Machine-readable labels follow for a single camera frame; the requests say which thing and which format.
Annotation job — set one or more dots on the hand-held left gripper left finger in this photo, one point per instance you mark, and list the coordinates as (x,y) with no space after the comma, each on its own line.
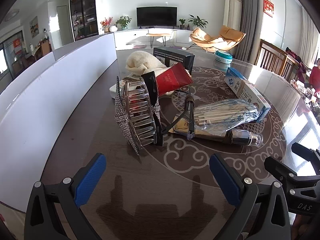
(90,178)

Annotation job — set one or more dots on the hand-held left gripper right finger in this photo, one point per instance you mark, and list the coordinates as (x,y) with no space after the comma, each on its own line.
(223,180)

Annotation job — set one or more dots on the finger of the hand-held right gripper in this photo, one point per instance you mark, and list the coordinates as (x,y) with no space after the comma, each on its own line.
(308,156)
(280,171)

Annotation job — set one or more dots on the dark bottle with clear cap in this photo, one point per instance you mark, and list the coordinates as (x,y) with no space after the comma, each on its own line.
(245,138)

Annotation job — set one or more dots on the bag of cotton swabs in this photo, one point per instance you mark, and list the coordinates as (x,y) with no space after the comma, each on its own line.
(225,116)

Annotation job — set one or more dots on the blue white medicine box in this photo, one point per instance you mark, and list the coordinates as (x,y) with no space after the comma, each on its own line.
(252,97)

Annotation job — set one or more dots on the rhinestone bow hair claw clip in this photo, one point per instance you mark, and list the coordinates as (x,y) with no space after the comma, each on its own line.
(136,112)

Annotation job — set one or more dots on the white cardboard box container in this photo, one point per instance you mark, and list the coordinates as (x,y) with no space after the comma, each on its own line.
(50,87)

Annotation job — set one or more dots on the red foil packet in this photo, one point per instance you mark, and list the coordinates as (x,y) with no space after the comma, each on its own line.
(172,81)

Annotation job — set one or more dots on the red garment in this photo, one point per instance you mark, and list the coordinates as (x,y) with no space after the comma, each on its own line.
(298,63)

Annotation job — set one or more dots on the wooden slatted chair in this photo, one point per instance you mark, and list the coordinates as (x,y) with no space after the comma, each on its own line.
(272,57)

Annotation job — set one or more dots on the white sheer curtain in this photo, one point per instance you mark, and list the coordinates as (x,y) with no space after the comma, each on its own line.
(308,37)

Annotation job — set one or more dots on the teal round tin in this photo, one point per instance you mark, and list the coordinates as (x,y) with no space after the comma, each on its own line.
(223,57)

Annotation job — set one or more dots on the cream knit glove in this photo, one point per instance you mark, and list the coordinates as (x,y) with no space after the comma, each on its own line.
(142,62)

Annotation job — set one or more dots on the black carton box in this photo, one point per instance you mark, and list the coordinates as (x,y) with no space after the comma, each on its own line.
(175,56)

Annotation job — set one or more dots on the wooden dining chair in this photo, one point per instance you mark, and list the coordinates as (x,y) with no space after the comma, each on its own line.
(45,47)

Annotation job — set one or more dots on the orange lounge chair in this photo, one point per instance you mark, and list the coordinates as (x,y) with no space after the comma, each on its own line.
(212,40)

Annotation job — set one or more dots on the pink floor mat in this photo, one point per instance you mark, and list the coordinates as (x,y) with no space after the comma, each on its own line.
(139,46)

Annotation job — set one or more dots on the white television cabinet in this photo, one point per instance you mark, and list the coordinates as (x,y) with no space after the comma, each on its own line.
(130,37)

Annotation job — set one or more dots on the grey curtain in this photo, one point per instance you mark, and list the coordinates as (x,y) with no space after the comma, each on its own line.
(248,17)

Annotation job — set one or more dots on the red flower plant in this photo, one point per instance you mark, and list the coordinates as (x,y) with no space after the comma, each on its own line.
(106,23)

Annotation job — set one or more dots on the wooden bench with hairpin legs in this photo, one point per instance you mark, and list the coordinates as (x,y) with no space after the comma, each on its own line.
(158,34)

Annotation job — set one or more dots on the green potted plant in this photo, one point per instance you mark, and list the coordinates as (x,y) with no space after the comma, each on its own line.
(123,22)

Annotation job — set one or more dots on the large leafy potted plant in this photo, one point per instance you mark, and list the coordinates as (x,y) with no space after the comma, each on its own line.
(198,21)

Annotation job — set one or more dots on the small potted plant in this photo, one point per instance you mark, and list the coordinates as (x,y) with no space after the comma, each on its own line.
(182,23)

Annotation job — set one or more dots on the covered standing air conditioner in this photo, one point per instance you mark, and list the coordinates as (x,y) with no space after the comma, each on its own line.
(232,12)

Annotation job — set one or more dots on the dark glass display cabinet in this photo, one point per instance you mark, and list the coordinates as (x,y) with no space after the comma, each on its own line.
(83,10)

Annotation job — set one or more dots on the black television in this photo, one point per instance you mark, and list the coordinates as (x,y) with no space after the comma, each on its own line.
(156,16)

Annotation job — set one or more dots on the red wall hanging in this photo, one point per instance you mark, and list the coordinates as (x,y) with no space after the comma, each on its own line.
(268,7)

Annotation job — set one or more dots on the wall painting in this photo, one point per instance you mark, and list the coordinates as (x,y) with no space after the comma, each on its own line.
(34,27)

